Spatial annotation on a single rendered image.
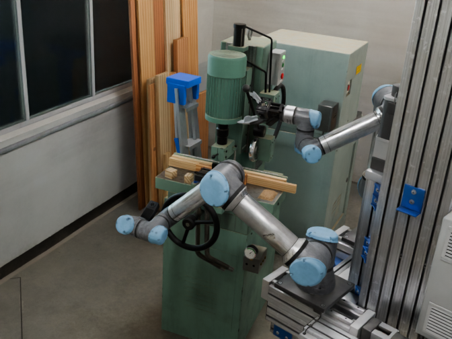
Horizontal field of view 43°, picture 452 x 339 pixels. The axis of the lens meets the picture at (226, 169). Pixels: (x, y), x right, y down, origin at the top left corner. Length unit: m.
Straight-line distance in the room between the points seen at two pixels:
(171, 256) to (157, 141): 1.38
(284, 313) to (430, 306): 0.56
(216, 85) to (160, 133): 1.57
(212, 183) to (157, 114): 2.14
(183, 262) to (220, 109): 0.82
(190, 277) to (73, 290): 0.88
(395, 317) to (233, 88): 1.17
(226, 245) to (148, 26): 1.85
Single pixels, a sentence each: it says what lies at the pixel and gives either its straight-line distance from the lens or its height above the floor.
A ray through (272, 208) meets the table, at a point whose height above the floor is 0.88.
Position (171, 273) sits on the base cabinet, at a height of 0.38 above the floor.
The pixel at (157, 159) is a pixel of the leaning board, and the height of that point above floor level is 0.42.
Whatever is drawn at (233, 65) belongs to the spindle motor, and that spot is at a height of 1.47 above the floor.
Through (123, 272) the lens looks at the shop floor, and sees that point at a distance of 3.69.
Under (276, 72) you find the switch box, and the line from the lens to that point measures 2.86.
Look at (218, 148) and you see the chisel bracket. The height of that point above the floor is 1.07.
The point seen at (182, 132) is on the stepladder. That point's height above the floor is 0.84.
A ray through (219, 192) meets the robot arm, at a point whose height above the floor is 1.21.
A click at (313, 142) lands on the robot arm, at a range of 2.34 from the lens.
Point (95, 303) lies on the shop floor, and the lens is 3.45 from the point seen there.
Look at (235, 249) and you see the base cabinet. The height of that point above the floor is 0.62.
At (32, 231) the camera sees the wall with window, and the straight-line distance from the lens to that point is 3.77.
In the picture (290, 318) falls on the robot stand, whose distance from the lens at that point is 2.33.
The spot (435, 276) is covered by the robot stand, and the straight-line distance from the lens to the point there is 2.08.
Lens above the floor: 2.08
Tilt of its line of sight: 24 degrees down
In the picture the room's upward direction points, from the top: 4 degrees clockwise
